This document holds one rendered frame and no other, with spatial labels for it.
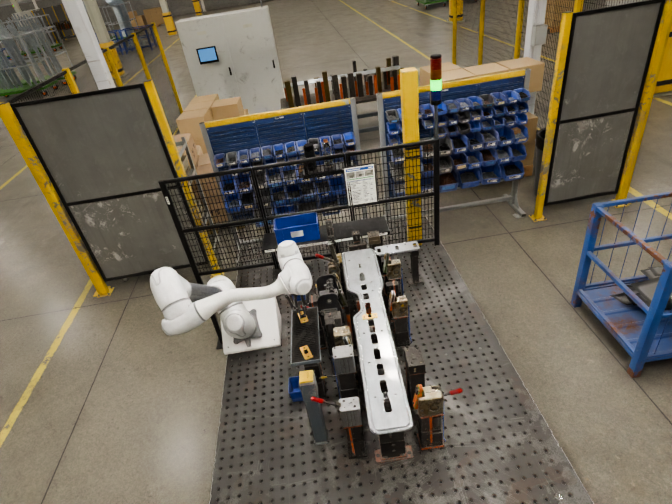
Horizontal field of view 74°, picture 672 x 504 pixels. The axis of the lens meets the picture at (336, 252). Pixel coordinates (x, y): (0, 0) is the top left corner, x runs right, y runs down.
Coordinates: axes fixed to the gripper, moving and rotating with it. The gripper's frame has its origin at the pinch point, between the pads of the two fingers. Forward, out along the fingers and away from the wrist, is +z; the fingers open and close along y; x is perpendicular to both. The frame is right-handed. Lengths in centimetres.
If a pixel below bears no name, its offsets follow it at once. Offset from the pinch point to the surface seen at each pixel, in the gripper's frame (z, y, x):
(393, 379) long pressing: 20, 31, -42
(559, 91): -16, 288, 168
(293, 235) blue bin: 11, 15, 92
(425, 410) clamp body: 21, 37, -62
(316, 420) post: 32, -8, -40
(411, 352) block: 17, 44, -33
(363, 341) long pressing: 19.9, 26.3, -13.7
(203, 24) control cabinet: -71, 13, 714
